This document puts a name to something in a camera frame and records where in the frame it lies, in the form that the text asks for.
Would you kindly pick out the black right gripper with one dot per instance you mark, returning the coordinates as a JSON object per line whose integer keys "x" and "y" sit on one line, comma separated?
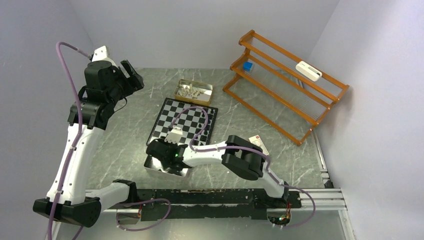
{"x": 162, "y": 141}

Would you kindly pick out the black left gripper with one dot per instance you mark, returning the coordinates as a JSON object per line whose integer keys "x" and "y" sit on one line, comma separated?
{"x": 134, "y": 83}

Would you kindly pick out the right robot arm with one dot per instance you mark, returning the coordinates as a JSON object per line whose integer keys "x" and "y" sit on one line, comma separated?
{"x": 238, "y": 155}

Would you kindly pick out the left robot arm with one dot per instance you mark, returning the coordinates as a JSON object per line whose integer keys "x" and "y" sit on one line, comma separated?
{"x": 67, "y": 201}

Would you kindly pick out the pile of white chess pieces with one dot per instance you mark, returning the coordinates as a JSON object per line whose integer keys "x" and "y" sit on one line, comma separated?
{"x": 189, "y": 91}

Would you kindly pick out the silver tin box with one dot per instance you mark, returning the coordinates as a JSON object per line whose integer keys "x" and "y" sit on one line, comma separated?
{"x": 155, "y": 168}

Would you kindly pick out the black and white chessboard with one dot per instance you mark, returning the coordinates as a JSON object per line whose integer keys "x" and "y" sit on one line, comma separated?
{"x": 188, "y": 121}

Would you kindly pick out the gold tin box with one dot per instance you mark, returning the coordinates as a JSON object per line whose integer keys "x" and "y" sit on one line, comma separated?
{"x": 204, "y": 99}

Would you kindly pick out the small white red box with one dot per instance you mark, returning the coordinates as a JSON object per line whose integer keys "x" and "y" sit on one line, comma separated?
{"x": 256, "y": 140}

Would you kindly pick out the blue cube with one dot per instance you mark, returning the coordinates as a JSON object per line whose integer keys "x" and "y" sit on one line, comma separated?
{"x": 248, "y": 66}

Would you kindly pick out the orange wooden rack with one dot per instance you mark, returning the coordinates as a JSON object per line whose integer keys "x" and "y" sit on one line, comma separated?
{"x": 277, "y": 93}

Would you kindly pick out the white rectangular device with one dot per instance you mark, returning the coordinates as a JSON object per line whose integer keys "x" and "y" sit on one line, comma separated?
{"x": 308, "y": 71}

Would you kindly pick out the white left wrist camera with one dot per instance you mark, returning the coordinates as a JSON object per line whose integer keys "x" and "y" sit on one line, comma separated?
{"x": 102, "y": 54}

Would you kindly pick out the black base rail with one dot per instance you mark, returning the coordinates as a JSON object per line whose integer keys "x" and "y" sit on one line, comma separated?
{"x": 251, "y": 203}

